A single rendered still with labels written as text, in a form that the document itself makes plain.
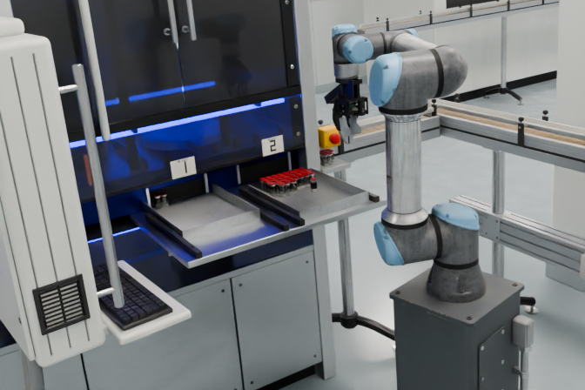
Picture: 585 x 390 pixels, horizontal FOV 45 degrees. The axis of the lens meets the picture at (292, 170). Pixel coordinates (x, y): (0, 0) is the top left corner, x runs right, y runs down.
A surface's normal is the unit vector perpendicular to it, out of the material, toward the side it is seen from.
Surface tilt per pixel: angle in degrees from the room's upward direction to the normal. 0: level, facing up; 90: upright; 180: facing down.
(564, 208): 90
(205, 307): 90
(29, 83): 90
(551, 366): 0
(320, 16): 90
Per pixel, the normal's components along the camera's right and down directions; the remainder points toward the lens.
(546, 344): -0.08, -0.95
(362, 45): 0.21, 0.29
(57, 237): 0.59, 0.21
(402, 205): -0.18, 0.37
